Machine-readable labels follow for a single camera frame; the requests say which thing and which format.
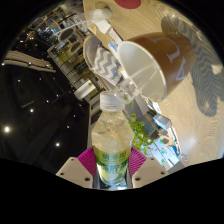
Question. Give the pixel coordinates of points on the grey white chevron cushion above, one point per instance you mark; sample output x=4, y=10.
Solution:
x=106, y=65

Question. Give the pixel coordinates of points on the group of dining chairs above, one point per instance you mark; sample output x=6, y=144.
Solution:
x=63, y=31

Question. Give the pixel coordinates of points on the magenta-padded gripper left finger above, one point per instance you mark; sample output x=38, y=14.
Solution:
x=73, y=170

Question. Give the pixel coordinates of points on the grey curved sofa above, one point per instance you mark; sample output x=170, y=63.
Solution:
x=89, y=46

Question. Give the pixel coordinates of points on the group of ceiling lights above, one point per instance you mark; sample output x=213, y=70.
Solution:
x=6, y=129

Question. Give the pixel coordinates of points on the brown mug with white letters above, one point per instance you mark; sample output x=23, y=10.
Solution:
x=166, y=63

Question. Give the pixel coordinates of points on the flat round red coaster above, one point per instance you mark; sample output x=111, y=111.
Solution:
x=128, y=3

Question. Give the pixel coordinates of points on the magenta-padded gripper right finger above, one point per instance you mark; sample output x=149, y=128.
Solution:
x=150, y=170

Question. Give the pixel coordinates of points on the clear green-labelled drink bottle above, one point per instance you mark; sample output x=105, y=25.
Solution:
x=111, y=136

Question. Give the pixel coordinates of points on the green potted plant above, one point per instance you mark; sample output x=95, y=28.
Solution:
x=141, y=135

